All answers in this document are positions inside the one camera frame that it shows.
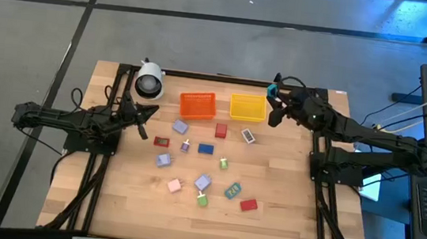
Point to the yellow plastic basket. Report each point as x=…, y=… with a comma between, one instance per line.
x=248, y=108

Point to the red wall charger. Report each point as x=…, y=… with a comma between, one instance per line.
x=220, y=130

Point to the black frame mount bracket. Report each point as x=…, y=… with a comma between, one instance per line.
x=278, y=78

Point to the white digital clock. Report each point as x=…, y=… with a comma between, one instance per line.
x=248, y=136

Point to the lavender wall charger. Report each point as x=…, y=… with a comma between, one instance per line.
x=163, y=160
x=180, y=126
x=203, y=182

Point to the red digital clock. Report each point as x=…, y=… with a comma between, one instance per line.
x=161, y=142

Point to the black aluminium table frame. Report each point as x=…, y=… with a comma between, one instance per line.
x=241, y=80

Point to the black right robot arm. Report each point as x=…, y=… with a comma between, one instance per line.
x=375, y=132

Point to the blue rectangular box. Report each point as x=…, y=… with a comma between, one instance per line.
x=205, y=149

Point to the red rectangular box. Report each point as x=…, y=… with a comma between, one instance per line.
x=248, y=205

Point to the orange plastic basket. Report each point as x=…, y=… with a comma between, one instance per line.
x=197, y=106

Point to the pink wall charger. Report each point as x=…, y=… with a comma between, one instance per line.
x=174, y=186

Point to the white camera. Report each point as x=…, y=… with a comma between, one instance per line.
x=150, y=81

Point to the white paper sheet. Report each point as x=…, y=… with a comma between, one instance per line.
x=372, y=188

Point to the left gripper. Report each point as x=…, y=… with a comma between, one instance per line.
x=128, y=112

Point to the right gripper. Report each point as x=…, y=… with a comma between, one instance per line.
x=298, y=106

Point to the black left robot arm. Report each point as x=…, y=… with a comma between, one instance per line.
x=78, y=119

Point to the small green plug adapter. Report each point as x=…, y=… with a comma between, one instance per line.
x=202, y=200
x=224, y=164

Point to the small purple plug adapter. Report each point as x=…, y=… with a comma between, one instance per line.
x=184, y=146

